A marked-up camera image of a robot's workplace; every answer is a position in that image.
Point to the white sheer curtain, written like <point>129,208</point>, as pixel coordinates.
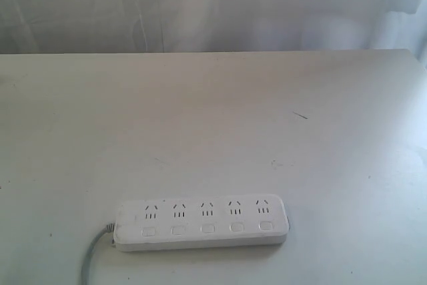
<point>145,26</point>

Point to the white five-outlet power strip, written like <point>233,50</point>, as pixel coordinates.
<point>200,222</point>

